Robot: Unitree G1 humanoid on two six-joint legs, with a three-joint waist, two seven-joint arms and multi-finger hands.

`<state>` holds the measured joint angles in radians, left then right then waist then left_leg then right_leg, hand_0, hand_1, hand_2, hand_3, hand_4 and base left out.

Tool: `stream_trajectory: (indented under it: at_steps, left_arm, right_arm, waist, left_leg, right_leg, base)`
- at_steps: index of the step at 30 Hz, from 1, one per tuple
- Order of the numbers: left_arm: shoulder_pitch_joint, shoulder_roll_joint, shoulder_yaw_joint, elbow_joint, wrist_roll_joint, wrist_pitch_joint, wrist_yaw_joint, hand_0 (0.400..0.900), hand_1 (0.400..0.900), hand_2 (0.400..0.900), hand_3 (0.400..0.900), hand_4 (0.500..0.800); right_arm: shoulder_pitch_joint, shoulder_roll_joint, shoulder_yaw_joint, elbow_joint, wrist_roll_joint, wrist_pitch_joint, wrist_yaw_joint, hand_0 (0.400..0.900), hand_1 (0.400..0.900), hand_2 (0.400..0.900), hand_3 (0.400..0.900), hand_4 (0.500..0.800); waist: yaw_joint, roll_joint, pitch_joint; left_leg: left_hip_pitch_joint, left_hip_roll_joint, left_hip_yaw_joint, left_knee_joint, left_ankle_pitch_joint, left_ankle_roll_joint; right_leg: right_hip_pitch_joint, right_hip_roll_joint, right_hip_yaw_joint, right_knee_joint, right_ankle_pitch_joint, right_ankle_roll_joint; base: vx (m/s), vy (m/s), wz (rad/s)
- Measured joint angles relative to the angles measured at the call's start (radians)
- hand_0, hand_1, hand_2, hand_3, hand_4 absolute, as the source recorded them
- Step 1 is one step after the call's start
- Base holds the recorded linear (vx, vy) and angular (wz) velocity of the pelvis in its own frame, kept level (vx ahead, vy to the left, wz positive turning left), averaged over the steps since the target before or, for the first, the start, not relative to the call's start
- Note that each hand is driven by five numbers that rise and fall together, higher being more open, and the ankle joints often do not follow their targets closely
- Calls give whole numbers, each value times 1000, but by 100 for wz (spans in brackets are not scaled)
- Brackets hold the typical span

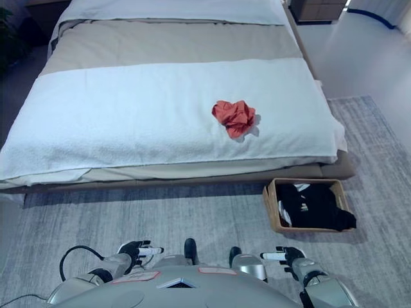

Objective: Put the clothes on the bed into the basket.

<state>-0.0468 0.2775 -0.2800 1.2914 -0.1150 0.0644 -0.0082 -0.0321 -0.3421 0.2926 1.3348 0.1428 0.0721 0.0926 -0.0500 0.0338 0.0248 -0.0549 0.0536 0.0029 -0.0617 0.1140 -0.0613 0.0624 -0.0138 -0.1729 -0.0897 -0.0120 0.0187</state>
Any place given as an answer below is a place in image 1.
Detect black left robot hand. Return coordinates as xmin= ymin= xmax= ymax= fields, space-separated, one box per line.
xmin=118 ymin=239 xmax=165 ymax=266

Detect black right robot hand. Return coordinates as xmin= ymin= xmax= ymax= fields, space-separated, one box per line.
xmin=259 ymin=246 xmax=307 ymax=273

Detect woven wicker basket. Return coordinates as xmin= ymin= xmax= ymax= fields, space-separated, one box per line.
xmin=262 ymin=178 xmax=356 ymax=234

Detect beige bed cover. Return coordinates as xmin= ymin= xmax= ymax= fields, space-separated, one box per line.
xmin=0 ymin=18 xmax=322 ymax=190

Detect grey woven rug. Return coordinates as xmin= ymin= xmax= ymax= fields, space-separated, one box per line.
xmin=0 ymin=94 xmax=411 ymax=308

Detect black garment with white print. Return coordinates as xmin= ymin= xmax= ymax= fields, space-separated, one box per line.
xmin=275 ymin=183 xmax=357 ymax=232

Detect black left robot foot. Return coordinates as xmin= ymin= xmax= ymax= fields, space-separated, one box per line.
xmin=184 ymin=237 xmax=197 ymax=266

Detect black robot foot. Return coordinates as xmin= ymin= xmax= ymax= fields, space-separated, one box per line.
xmin=229 ymin=246 xmax=242 ymax=267
xmin=184 ymin=237 xmax=197 ymax=266

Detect black right robot foot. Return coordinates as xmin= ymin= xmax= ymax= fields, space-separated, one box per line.
xmin=229 ymin=246 xmax=242 ymax=267

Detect silver robot torso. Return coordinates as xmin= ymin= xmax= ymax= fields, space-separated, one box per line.
xmin=53 ymin=253 xmax=304 ymax=308

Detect white terry towel blanket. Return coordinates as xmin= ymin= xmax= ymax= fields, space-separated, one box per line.
xmin=0 ymin=57 xmax=345 ymax=187

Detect crumpled red cloth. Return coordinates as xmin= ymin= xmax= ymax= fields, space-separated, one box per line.
xmin=211 ymin=99 xmax=257 ymax=140

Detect white pillow sheet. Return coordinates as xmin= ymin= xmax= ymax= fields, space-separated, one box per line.
xmin=57 ymin=0 xmax=289 ymax=26

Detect brown wooden nightstand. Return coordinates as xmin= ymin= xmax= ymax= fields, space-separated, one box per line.
xmin=288 ymin=0 xmax=351 ymax=24

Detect blue curved band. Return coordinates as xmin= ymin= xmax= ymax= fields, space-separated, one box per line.
xmin=348 ymin=8 xmax=396 ymax=30

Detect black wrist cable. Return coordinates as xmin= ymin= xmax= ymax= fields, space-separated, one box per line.
xmin=59 ymin=245 xmax=107 ymax=283

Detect low beige bed frame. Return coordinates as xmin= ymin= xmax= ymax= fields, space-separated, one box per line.
xmin=0 ymin=0 xmax=356 ymax=195

